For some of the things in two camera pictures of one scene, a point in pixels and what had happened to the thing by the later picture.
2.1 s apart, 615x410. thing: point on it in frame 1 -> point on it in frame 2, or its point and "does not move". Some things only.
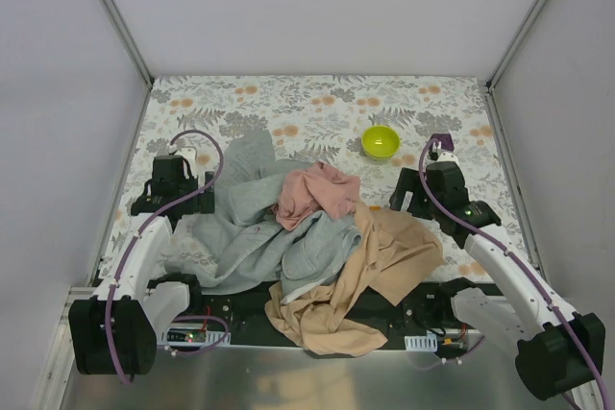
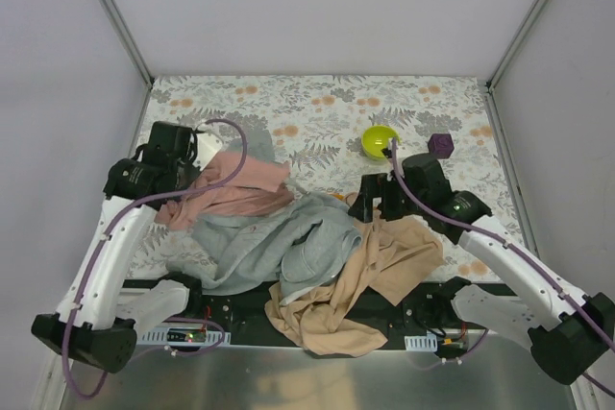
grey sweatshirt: [254, 249] does not move
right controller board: [435, 343] does not move
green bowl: [380, 142] does not move
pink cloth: [314, 188] -> [259, 187]
